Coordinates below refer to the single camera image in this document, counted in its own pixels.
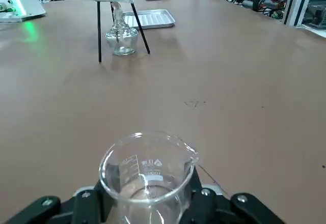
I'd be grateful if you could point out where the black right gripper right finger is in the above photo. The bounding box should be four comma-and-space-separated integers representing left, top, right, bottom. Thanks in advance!
178, 167, 286, 224

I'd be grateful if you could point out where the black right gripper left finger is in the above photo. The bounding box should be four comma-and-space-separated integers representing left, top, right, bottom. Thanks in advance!
0, 180, 120, 224

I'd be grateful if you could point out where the small glass beaker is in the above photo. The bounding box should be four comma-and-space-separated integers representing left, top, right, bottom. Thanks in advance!
98, 131, 200, 224

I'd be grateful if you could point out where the glass alcohol lamp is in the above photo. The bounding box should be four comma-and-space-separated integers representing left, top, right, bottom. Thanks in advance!
104, 2, 140, 57

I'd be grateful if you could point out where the black wire tripod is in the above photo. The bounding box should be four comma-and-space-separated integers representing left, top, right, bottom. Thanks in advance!
96, 0, 151, 64

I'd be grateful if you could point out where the ribbed metal tray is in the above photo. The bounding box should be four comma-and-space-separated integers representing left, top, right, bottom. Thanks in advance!
121, 8, 177, 30

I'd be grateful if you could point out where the aluminium frame post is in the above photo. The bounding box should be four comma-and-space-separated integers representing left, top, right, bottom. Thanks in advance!
282, 0, 313, 26

